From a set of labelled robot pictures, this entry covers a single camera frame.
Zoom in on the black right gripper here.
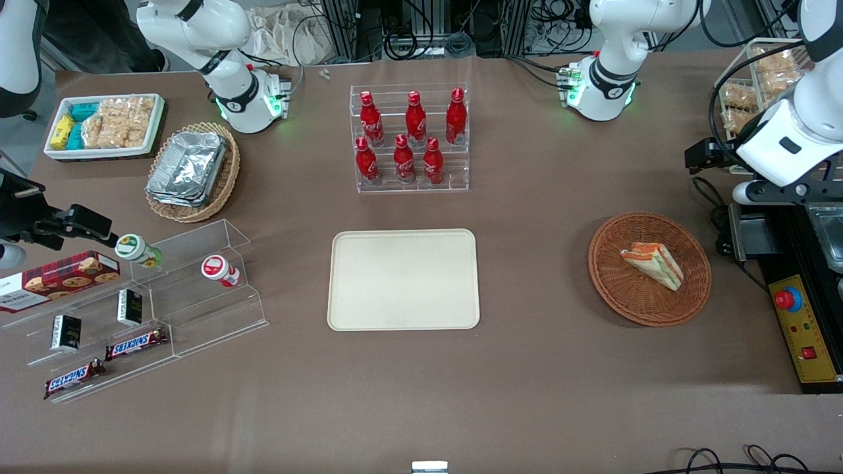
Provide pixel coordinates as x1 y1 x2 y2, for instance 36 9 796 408
0 169 121 250

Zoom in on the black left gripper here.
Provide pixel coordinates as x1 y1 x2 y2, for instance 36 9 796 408
684 137 743 176

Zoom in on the triangle sandwich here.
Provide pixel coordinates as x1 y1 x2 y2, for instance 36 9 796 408
620 242 685 292

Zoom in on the light wicker basket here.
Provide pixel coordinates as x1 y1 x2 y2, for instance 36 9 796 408
144 121 241 224

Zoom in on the brown wicker basket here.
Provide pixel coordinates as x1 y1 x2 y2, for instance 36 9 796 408
587 211 713 328

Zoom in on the cream plastic tray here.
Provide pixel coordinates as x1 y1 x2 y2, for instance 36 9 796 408
327 228 481 332

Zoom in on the green lid yogurt cup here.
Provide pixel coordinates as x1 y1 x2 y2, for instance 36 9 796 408
115 234 163 269

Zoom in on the red cookie box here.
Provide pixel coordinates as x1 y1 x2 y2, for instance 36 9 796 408
0 250 122 315

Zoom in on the bag of baked snacks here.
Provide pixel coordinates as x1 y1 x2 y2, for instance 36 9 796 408
753 45 803 101
720 80 759 111

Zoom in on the white rectangular snack bin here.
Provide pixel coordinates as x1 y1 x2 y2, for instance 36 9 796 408
43 93 167 161

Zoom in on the small black box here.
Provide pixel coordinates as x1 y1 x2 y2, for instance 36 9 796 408
117 289 144 327
51 314 83 352

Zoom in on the yellow snack packet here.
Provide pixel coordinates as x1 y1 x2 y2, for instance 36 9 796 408
51 115 76 150

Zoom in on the bag of rice crackers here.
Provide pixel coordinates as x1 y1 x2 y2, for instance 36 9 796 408
82 97 156 149

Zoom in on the stack of foil trays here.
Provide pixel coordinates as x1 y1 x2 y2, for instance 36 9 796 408
146 131 229 209

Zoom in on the Snickers bar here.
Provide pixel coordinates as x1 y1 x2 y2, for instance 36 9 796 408
105 327 169 361
43 358 107 401

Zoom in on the red lid yogurt cup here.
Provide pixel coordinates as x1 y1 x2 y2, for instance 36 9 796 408
200 254 241 288

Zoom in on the clear acrylic tiered shelf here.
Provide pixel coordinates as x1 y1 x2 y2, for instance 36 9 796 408
0 219 270 404

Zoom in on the black metal pan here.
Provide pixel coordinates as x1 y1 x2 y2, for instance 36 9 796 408
806 203 843 272

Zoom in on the yellow black control box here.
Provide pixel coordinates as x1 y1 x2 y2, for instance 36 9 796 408
728 196 843 395

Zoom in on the clear acrylic bottle rack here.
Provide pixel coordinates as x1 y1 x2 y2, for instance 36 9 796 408
348 84 470 194

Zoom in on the red cola bottle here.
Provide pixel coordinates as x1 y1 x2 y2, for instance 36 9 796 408
445 88 468 145
422 136 445 186
355 136 380 186
393 134 416 185
404 91 427 147
360 91 385 148

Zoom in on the beige cloth bag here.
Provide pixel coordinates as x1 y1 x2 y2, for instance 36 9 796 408
249 2 331 66

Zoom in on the black cable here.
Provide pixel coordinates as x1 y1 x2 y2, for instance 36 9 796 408
659 444 821 474
692 176 733 259

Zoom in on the white wire basket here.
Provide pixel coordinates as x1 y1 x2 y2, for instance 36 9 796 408
714 38 812 143

